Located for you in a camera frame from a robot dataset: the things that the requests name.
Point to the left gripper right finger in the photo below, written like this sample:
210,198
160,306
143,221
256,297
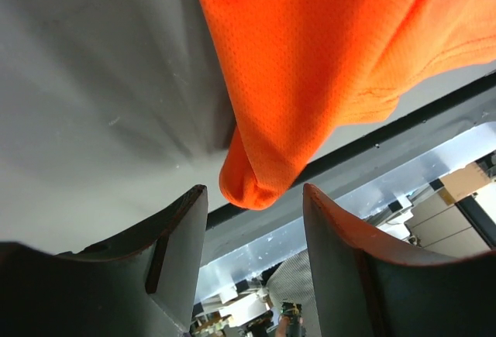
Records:
368,283

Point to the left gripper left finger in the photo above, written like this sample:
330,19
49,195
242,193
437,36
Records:
139,282

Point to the orange t shirt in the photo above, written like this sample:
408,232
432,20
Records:
295,70

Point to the beige background cabinet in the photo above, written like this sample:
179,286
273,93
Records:
444,225

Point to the cardboard box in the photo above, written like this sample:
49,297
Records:
462,183

